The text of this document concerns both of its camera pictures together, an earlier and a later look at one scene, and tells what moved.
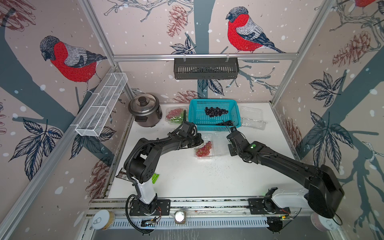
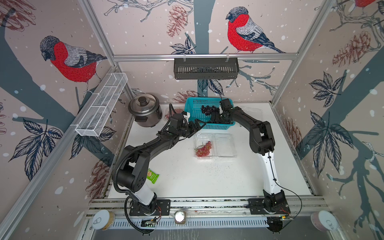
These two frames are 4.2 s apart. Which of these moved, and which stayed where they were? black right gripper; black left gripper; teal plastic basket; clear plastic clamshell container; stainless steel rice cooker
Moved: black left gripper; black right gripper
Stayed: teal plastic basket; clear plastic clamshell container; stainless steel rice cooker
